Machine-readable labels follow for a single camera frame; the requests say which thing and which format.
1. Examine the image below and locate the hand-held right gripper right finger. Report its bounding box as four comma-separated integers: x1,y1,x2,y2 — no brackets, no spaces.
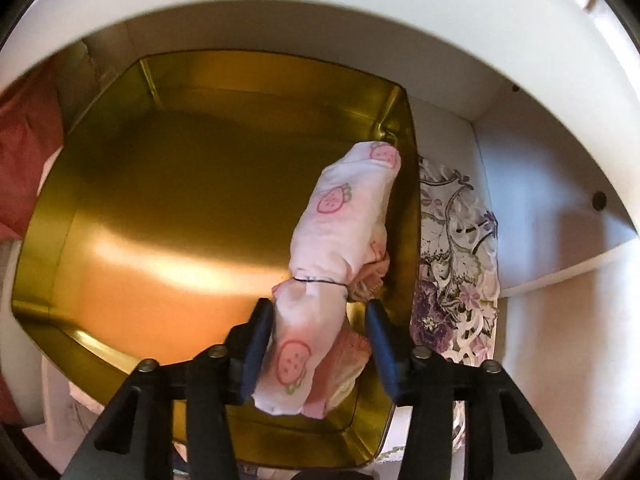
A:
365,300,576,480

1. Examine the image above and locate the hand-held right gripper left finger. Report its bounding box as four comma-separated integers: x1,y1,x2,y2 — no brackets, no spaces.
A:
62,299,275,480

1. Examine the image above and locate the strawberry print cloth bundle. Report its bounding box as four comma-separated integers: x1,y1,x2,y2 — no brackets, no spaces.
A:
252,141,402,416

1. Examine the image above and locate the pink ruffled cloth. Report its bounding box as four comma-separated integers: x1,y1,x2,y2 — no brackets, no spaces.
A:
302,247,392,418

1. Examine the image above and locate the floral embroidered cloth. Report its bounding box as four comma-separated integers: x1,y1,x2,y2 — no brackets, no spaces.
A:
410,157,502,461

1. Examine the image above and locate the red cloth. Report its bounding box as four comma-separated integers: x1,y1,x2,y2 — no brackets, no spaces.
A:
0,62,65,241

